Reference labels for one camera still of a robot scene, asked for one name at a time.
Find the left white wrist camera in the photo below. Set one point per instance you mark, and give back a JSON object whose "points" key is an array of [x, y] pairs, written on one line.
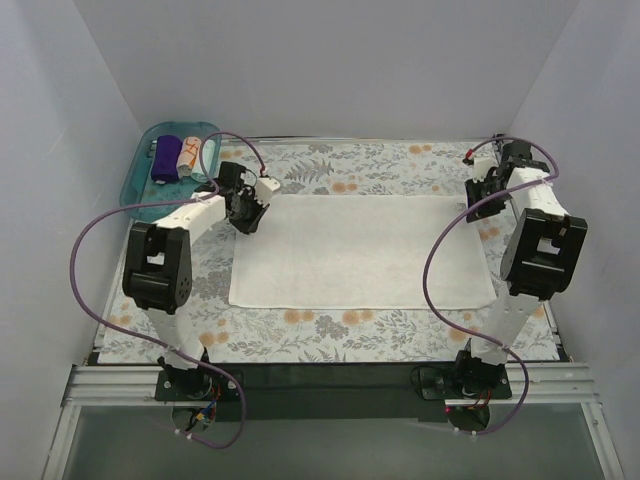
{"points": [[266, 188]]}

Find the orange patterned rolled towel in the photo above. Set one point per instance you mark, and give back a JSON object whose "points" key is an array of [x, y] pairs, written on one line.
{"points": [[188, 156]]}

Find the purple towel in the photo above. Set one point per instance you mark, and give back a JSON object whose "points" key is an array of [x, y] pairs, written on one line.
{"points": [[167, 151]]}

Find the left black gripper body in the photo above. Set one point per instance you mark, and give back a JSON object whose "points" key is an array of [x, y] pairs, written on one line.
{"points": [[244, 213]]}

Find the white towel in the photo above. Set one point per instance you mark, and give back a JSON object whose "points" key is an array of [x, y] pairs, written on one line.
{"points": [[361, 252]]}

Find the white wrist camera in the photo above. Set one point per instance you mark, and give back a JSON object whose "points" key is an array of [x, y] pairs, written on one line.
{"points": [[481, 165], [266, 188]]}

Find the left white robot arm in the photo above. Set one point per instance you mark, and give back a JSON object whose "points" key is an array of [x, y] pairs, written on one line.
{"points": [[158, 265]]}

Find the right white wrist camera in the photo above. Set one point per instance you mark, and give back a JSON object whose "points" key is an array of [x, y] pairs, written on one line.
{"points": [[481, 165]]}

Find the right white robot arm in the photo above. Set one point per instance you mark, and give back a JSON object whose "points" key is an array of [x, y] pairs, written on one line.
{"points": [[539, 260]]}

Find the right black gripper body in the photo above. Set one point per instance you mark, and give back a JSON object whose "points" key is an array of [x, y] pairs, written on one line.
{"points": [[477, 201]]}

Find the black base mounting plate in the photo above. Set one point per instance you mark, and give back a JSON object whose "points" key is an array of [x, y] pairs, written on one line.
{"points": [[328, 391]]}

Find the teal plastic tray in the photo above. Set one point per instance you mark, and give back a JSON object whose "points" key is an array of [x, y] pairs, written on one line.
{"points": [[139, 188]]}

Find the mint rolled towel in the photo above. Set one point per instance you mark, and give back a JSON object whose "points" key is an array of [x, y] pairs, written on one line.
{"points": [[205, 162]]}

